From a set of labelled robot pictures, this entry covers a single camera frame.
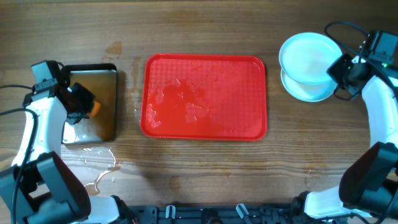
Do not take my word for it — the green orange sponge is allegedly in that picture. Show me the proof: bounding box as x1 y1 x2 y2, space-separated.
87 101 101 118

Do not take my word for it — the white plate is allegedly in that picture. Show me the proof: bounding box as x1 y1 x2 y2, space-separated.
279 32 342 85
280 70 337 103

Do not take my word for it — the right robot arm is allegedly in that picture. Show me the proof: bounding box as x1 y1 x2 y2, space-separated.
285 54 397 223

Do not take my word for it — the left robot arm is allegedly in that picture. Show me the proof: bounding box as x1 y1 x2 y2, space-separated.
1 83 138 223

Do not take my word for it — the red plastic tray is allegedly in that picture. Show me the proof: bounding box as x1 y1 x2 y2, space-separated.
140 54 267 141

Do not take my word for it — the black water basin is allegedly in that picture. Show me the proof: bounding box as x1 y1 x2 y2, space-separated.
63 63 118 144

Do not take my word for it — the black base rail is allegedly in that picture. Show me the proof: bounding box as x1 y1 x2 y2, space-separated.
129 203 312 224

